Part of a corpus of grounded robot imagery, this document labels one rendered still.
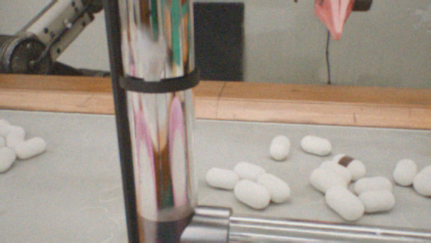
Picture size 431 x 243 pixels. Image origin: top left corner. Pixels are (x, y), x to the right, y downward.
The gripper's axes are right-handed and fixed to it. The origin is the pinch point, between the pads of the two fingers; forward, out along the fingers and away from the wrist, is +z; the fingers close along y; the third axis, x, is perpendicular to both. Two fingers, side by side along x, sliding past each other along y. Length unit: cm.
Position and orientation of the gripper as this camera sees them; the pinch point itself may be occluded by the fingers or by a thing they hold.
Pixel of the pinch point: (337, 31)
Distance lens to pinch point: 49.6
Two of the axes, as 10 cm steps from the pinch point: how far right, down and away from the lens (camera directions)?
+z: -1.2, 8.7, -4.8
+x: 1.0, 5.0, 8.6
